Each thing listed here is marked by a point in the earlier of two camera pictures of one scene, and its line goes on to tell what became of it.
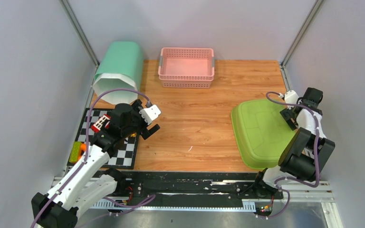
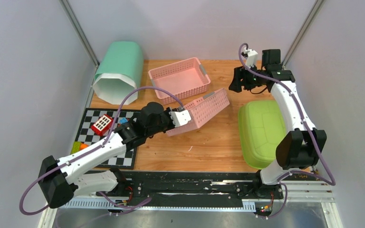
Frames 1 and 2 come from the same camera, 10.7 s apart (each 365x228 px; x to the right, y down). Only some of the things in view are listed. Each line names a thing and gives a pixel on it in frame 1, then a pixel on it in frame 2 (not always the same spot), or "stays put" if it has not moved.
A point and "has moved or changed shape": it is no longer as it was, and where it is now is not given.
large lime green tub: (261, 132) has moved or changed shape
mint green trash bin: (121, 67) stays put
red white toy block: (102, 123) stays put
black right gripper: (288, 115) -> (239, 73)
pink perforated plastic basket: (186, 68) has moved or changed shape
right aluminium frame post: (313, 12) stays put
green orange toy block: (78, 147) stays put
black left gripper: (143, 132) -> (167, 112)
